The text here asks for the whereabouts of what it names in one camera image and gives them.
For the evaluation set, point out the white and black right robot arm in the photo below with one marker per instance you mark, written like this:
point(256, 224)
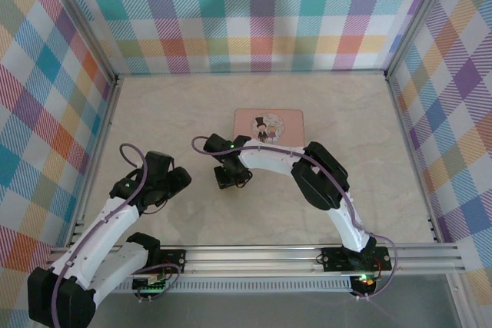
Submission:
point(330, 189)

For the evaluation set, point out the aluminium left side bar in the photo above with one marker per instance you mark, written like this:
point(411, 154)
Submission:
point(104, 140)

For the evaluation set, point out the pink cartoon tin box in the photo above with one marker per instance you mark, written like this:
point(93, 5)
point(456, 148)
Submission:
point(288, 122)

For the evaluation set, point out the left circuit board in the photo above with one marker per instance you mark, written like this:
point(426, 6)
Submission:
point(150, 282)

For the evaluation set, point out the circuit board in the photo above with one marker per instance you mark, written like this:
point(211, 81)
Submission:
point(150, 282)
point(363, 282)

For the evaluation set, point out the right circuit board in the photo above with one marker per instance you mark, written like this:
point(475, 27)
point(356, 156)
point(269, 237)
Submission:
point(363, 282)

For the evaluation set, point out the aluminium right side bar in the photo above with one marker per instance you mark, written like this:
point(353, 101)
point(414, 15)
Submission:
point(411, 151)

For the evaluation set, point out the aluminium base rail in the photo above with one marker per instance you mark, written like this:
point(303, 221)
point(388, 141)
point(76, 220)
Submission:
point(250, 257)

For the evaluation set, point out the aluminium rear frame bar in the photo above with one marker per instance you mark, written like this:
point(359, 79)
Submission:
point(250, 71)

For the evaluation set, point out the aluminium left corner post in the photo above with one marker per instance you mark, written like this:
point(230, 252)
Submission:
point(84, 20)

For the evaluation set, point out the aluminium corner post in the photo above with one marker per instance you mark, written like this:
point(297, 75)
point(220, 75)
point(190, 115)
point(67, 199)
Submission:
point(419, 17)
point(84, 20)

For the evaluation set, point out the aluminium right corner post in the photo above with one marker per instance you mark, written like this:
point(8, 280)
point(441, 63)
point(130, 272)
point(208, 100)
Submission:
point(419, 17)

